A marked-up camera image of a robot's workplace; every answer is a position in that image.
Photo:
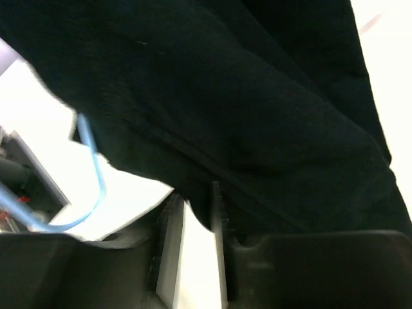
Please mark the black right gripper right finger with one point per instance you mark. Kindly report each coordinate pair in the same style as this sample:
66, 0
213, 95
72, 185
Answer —
363, 269

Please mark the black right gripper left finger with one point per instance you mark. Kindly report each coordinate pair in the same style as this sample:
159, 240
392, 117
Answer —
137, 269

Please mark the light blue wire hanger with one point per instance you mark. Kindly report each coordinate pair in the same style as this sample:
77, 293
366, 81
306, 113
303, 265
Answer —
89, 182

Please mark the black t shirt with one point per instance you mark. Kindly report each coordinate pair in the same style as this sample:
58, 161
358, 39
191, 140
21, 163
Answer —
272, 99

